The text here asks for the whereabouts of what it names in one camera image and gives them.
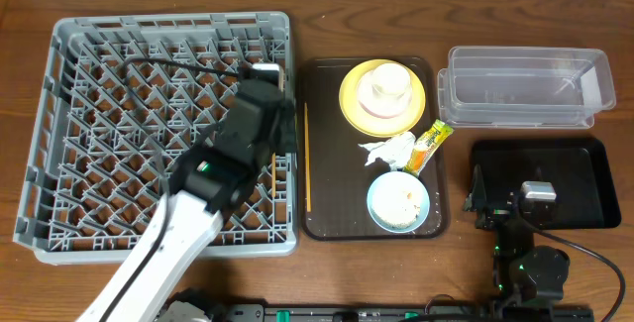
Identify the wooden chopstick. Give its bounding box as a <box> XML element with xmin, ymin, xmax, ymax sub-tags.
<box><xmin>303</xmin><ymin>102</ymin><xmax>312</xmax><ymax>213</ymax></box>
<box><xmin>270</xmin><ymin>153</ymin><xmax>276</xmax><ymax>203</ymax></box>

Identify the pink bowl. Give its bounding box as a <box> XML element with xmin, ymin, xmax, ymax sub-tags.
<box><xmin>357</xmin><ymin>69</ymin><xmax>412</xmax><ymax>119</ymax></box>

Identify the white cup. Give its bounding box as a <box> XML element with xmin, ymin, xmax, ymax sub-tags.
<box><xmin>370</xmin><ymin>62</ymin><xmax>411</xmax><ymax>99</ymax></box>

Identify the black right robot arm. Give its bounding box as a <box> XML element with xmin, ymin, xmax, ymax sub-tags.
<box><xmin>464</xmin><ymin>164</ymin><xmax>570</xmax><ymax>321</ymax></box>

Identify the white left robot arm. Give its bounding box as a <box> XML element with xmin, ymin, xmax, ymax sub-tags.
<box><xmin>79</xmin><ymin>79</ymin><xmax>294</xmax><ymax>321</ymax></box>

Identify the grey plastic dishwasher rack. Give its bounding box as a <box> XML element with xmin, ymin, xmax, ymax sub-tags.
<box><xmin>13</xmin><ymin>12</ymin><xmax>294</xmax><ymax>265</ymax></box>

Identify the black plastic tray bin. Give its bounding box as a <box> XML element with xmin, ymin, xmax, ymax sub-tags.
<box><xmin>471</xmin><ymin>137</ymin><xmax>621</xmax><ymax>230</ymax></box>

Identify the yellow green snack wrapper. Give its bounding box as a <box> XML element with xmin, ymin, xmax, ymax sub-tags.
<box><xmin>403</xmin><ymin>120</ymin><xmax>454</xmax><ymax>176</ymax></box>

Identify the light blue bowl with rice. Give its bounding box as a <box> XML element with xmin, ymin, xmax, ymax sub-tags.
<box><xmin>367</xmin><ymin>171</ymin><xmax>431</xmax><ymax>234</ymax></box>

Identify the yellow plate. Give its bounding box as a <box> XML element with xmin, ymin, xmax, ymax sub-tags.
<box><xmin>339</xmin><ymin>59</ymin><xmax>426</xmax><ymax>138</ymax></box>

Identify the dark brown serving tray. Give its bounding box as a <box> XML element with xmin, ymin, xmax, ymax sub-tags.
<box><xmin>296</xmin><ymin>57</ymin><xmax>450</xmax><ymax>241</ymax></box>

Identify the crumpled white tissue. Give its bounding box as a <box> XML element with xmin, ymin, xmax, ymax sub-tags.
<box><xmin>359</xmin><ymin>132</ymin><xmax>416</xmax><ymax>170</ymax></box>

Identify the clear plastic bin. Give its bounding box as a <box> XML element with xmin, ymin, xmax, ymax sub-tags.
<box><xmin>437</xmin><ymin>46</ymin><xmax>616</xmax><ymax>129</ymax></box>

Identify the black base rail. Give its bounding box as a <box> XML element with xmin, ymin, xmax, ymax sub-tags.
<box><xmin>162</xmin><ymin>302</ymin><xmax>595</xmax><ymax>322</ymax></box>

